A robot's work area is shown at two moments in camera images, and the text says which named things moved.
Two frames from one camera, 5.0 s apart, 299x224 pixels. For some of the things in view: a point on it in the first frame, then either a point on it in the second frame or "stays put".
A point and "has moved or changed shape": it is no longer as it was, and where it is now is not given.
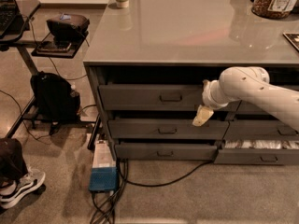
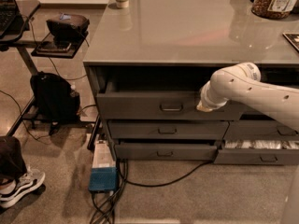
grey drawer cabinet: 149,62 stays put
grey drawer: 151,95 has moved or changed shape
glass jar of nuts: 276,1 stays put
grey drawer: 260,130 stays put
